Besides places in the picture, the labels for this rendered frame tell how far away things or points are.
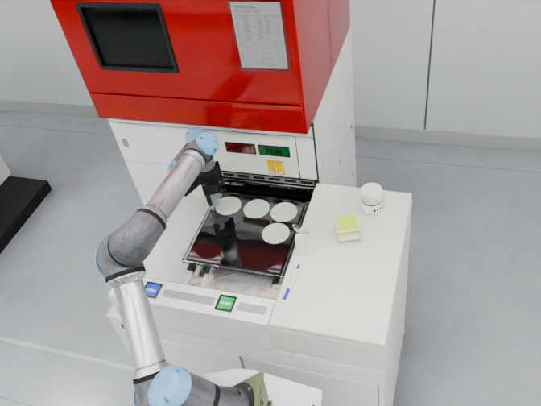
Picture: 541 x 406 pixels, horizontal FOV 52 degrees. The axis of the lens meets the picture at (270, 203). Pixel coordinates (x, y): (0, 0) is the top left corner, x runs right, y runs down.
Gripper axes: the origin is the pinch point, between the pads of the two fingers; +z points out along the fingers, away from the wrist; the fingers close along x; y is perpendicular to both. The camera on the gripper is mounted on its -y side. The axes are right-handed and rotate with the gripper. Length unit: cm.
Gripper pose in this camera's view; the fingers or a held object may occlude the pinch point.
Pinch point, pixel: (211, 207)
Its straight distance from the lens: 213.2
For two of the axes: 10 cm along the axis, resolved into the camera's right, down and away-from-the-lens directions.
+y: 9.7, -2.5, 0.7
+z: 1.3, 7.1, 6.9
